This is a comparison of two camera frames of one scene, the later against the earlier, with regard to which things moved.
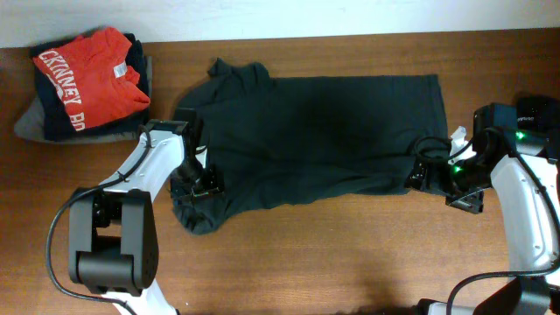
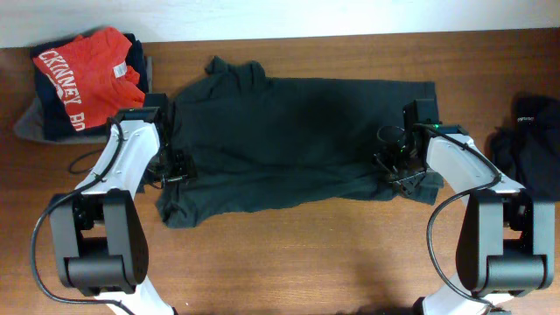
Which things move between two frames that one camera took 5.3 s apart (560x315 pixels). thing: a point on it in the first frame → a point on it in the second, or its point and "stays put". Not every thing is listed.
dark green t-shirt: (281, 140) stays put
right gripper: (471, 202) → (405, 184)
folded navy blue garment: (56, 123) stays put
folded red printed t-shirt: (92, 78) stays put
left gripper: (214, 184) → (184, 169)
